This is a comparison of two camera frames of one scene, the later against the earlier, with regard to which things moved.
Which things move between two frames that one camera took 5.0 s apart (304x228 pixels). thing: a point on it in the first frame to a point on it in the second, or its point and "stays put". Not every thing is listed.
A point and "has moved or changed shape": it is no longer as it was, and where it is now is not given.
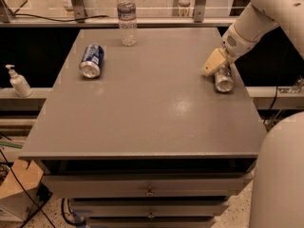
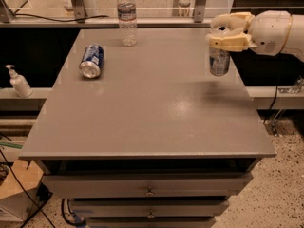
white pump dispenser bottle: (19, 83) stays put
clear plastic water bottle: (126, 10) stays put
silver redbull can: (223, 78) has moved or changed shape
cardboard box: (14, 202) stays put
